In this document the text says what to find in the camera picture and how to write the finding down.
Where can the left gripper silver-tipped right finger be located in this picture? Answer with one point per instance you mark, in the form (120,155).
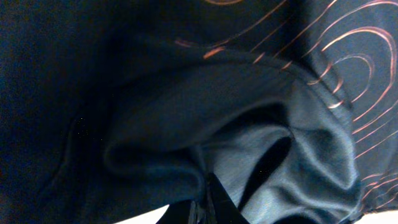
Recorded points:
(220,209)

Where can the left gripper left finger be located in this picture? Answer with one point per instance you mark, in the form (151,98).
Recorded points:
(181,213)

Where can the black orange-patterned sports shirt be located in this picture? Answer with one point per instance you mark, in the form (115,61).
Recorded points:
(112,109)

